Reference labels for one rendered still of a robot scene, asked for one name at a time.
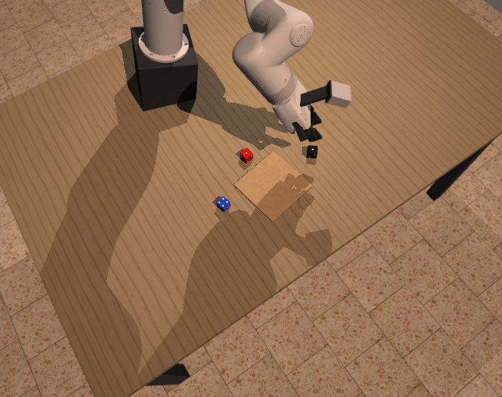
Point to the blue die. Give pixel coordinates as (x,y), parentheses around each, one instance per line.
(223,204)

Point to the red die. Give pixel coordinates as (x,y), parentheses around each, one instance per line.
(246,155)

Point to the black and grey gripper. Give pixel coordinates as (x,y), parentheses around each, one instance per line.
(295,118)

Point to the tan mat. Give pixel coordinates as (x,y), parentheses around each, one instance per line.
(273,186)

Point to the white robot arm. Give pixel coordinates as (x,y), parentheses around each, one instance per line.
(279,31)

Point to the black die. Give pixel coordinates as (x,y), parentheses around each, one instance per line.
(312,151)

